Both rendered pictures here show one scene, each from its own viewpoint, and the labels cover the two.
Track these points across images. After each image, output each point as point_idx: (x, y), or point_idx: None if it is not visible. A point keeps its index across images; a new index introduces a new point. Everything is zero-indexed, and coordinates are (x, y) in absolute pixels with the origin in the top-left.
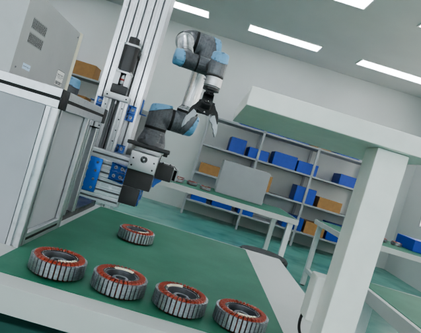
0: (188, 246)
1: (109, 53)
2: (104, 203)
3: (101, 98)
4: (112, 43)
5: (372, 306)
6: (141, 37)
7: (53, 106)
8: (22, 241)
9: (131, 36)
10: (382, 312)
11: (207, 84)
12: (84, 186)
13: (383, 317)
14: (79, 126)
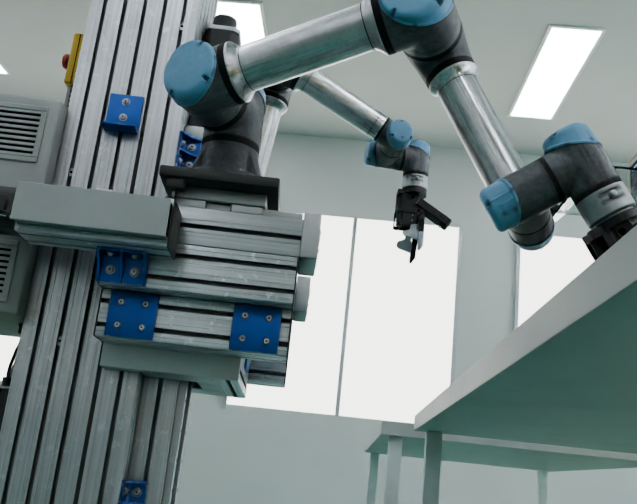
0: None
1: (195, 32)
2: (244, 394)
3: (183, 138)
4: (199, 10)
5: (448, 438)
6: (209, 14)
7: None
8: None
9: (233, 17)
10: (471, 438)
11: (425, 188)
12: (248, 362)
13: (476, 442)
14: None
